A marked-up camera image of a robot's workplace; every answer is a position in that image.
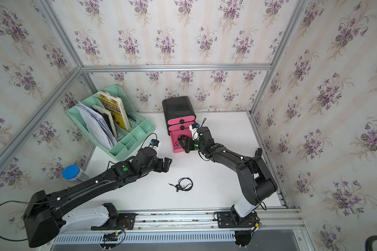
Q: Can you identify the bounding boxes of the pink bottom drawer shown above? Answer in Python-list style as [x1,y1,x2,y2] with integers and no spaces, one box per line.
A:
[170,129,191,153]

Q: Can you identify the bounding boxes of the yellow book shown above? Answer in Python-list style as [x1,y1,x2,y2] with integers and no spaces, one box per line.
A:
[97,91,131,132]

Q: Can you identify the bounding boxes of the green plastic file organizer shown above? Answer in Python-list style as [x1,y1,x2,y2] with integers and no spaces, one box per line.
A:
[67,84,155,161]

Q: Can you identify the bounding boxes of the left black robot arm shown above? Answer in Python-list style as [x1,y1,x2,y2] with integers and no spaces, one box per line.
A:
[23,146,172,248]

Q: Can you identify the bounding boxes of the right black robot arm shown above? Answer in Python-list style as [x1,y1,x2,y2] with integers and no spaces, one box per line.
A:
[178,125,278,222]

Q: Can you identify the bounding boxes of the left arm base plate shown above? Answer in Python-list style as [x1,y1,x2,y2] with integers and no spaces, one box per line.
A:
[91,213,136,231]

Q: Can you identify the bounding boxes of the pink drawer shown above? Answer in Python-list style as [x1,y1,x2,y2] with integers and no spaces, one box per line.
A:
[168,121,194,131]
[170,129,191,153]
[167,115,196,126]

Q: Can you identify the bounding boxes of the black pink drawer cabinet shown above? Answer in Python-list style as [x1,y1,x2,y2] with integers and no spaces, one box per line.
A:
[162,96,196,135]

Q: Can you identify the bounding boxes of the white paper stack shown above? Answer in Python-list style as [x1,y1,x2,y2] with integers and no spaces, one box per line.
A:
[76,102,117,150]

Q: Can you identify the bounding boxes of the black earphones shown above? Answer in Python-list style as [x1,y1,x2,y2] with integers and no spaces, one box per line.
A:
[169,177,193,192]
[174,141,181,149]

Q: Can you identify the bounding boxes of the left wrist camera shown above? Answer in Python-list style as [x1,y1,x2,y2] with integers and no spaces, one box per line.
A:
[149,139,161,150]

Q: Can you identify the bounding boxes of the pink top drawer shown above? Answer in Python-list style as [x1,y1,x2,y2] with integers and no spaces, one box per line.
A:
[167,115,196,126]

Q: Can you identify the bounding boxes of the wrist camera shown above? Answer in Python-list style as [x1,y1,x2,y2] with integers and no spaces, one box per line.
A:
[149,139,161,150]
[189,123,200,140]

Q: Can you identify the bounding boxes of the black stapler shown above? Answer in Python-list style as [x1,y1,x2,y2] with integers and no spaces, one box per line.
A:
[255,148,263,158]

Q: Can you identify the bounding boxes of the blue lid plastic jar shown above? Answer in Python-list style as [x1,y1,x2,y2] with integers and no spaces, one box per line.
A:
[62,165,90,184]

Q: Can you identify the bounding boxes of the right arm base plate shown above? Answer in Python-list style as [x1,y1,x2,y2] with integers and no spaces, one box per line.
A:
[213,211,260,229]

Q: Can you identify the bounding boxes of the aluminium front rail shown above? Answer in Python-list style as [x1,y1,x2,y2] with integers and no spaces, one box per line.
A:
[60,206,305,234]

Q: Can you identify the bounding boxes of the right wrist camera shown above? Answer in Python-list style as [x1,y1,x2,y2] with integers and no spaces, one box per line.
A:
[189,123,200,140]

